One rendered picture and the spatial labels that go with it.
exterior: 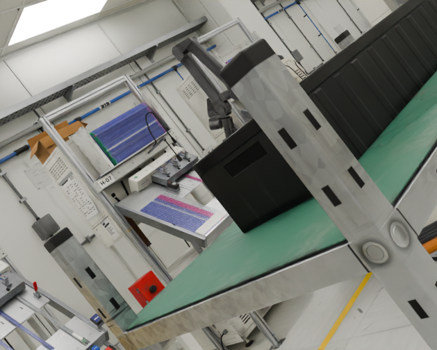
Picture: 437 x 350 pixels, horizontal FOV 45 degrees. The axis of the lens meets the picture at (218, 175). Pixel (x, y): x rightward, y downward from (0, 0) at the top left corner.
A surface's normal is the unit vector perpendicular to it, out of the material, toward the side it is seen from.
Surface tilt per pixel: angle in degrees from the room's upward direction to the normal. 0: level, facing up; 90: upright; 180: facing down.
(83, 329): 47
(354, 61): 90
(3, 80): 90
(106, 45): 90
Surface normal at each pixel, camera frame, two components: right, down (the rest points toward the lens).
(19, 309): -0.03, -0.82
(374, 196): 0.54, -0.39
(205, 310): -0.58, 0.48
